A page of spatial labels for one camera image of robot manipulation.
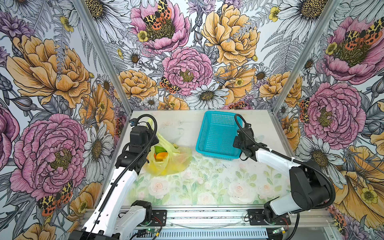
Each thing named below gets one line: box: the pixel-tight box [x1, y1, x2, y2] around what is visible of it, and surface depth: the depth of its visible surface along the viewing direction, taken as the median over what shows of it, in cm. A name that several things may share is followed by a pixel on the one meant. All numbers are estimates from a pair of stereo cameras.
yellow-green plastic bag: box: [146, 118, 193, 176], surface depth 80 cm
